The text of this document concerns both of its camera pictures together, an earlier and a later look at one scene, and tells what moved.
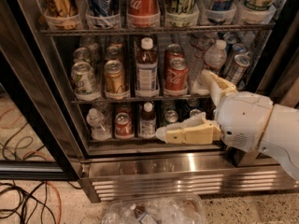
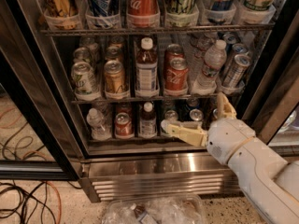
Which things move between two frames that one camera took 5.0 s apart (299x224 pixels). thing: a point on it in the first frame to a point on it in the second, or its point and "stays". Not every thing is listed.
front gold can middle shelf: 115,79 stays
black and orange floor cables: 29,203 stays
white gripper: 243,119 to 229,139
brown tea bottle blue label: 147,71 stays
